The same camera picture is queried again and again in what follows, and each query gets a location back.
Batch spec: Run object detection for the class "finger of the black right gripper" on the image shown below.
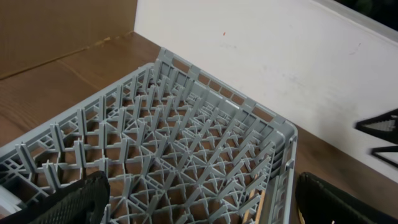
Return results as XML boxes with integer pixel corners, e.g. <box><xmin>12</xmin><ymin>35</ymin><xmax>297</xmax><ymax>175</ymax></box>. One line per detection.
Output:
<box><xmin>355</xmin><ymin>109</ymin><xmax>397</xmax><ymax>144</ymax></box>
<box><xmin>370</xmin><ymin>146</ymin><xmax>397</xmax><ymax>168</ymax></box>

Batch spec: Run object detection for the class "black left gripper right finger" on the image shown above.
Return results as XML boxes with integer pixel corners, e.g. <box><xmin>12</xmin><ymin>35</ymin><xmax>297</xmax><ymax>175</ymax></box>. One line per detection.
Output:
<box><xmin>295</xmin><ymin>172</ymin><xmax>397</xmax><ymax>224</ymax></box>

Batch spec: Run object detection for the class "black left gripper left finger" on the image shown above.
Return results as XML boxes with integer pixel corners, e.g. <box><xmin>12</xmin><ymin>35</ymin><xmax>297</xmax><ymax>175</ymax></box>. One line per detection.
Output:
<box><xmin>1</xmin><ymin>170</ymin><xmax>110</xmax><ymax>224</ymax></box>

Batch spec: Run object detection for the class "wooden chopstick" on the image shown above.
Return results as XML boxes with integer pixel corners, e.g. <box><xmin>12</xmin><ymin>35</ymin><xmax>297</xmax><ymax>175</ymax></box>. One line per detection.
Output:
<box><xmin>242</xmin><ymin>189</ymin><xmax>259</xmax><ymax>223</ymax></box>
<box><xmin>254</xmin><ymin>190</ymin><xmax>266</xmax><ymax>224</ymax></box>

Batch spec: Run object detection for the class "grey plastic dish rack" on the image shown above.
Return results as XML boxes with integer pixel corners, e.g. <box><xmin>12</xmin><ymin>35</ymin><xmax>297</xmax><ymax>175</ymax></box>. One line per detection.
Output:
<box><xmin>1</xmin><ymin>49</ymin><xmax>298</xmax><ymax>223</ymax></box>

